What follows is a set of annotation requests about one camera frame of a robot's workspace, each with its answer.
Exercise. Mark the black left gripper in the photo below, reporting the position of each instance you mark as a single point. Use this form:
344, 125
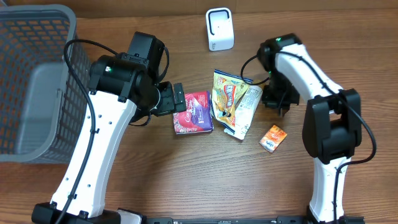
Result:
170, 105

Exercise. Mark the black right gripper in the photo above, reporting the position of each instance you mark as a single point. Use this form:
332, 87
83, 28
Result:
278, 102

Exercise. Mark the red purple sanitary pad pack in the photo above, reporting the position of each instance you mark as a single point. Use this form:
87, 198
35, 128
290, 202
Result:
197, 117

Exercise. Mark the white gold-capped shampoo bottle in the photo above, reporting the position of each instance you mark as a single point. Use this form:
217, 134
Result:
245, 112

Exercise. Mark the orange tissue pack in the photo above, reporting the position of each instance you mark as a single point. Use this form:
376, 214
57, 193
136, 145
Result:
273, 138

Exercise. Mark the yellow snack bag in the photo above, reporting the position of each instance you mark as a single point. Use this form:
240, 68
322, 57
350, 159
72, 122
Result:
227, 90

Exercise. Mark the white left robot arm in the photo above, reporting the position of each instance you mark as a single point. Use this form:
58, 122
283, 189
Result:
124, 89

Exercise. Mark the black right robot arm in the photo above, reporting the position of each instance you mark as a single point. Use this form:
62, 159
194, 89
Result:
331, 131

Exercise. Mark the white barcode scanner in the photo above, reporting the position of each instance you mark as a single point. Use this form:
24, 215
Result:
219, 25

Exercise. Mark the dark grey plastic basket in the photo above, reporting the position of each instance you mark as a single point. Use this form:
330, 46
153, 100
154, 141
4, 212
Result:
42, 107

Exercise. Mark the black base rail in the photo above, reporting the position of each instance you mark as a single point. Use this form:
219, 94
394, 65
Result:
217, 221

